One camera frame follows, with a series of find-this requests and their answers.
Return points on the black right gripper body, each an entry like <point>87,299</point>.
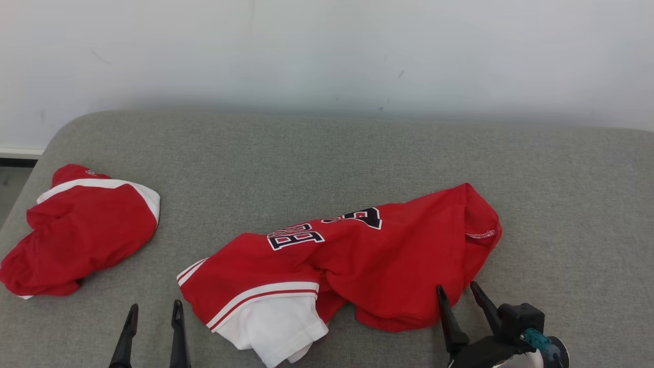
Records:
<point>485,352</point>

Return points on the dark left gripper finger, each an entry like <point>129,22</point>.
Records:
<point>179,337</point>
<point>127,337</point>

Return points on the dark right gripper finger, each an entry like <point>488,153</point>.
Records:
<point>450,327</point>
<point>486,306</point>

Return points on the red jersey with white sleeves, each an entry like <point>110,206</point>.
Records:
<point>388,260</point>

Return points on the red shorts with white stripe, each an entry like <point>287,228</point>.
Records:
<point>87,235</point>

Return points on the white baseboard strip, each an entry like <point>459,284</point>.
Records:
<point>20,152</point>

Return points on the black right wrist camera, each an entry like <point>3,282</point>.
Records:
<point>521,317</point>

